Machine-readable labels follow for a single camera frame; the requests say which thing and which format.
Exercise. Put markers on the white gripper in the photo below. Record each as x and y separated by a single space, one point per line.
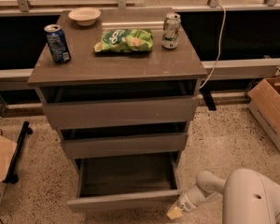
187 202

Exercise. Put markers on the grey bottom drawer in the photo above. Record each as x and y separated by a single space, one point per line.
123 182

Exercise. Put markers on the grey drawer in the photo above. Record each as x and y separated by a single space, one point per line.
123 182
124 140
119 104

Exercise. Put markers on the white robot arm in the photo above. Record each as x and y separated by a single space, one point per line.
248 197

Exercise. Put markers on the grey middle drawer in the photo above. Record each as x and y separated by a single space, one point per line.
124 140

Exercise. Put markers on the grey top drawer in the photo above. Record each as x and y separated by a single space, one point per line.
119 104

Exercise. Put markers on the brown cardboard box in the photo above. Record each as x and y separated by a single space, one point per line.
265 106

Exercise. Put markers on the black metal stand leg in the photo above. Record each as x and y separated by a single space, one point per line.
11 177

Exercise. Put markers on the green chip bag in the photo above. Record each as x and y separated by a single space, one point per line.
125 40

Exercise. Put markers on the wooden board on left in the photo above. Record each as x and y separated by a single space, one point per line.
7 149

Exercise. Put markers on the white green soda can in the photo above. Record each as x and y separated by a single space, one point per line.
170 34

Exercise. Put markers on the blue soda can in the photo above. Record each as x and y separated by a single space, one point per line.
57 43

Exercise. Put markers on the white paper bowl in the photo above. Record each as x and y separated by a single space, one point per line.
85 16

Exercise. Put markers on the black bracket behind cabinet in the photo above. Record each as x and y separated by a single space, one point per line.
208 99

